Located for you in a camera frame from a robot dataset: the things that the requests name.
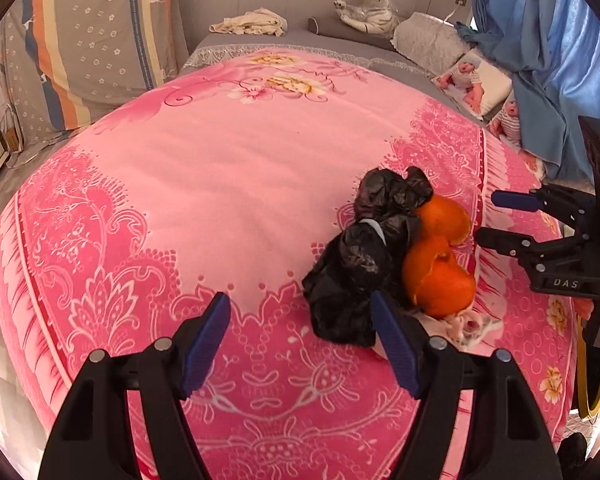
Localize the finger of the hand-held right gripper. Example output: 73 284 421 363
474 226 577 272
490 184 593 231

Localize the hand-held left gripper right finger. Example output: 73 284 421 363
370 291 563 480

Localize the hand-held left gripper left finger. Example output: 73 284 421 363
37 291 232 480

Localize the white tissue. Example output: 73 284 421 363
409 307 502 354

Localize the large black plastic bag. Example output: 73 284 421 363
302 219 417 349

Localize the yellow bin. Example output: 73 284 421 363
575 310 600 419

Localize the small black plastic bag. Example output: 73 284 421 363
352 166 435 227

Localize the baby doll with blue hat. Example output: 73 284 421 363
437 55 484 114

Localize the blue curtain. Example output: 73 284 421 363
455 0 600 182

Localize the pink floral blanket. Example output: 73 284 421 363
0 50 581 480

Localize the white lace pillow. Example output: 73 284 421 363
392 11 477 69

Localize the white tiger plush toy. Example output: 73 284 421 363
333 0 404 36

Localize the cream crumpled cloth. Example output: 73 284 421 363
210 9 289 38

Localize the striped patterned pillow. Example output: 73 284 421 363
0 0 189 134

